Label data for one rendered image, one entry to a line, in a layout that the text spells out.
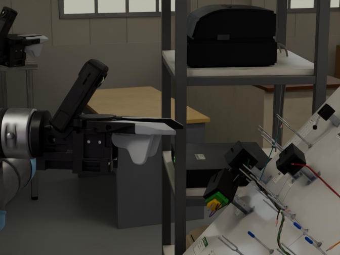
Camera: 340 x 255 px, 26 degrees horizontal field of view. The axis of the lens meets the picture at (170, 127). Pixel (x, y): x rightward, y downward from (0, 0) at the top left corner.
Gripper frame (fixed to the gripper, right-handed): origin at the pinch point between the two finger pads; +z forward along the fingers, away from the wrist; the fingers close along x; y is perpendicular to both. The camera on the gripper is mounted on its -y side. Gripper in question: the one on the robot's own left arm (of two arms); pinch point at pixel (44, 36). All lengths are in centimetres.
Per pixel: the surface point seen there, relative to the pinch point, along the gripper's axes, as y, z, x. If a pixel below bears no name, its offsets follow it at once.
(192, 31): -1.8, 46.6, 15.6
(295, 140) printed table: 25, 57, 55
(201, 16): -7, 48, 18
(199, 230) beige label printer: 72, 59, 19
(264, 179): 36, 45, 54
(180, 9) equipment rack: -10.4, 35.6, 20.5
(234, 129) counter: 156, 355, -214
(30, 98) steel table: 116, 171, -259
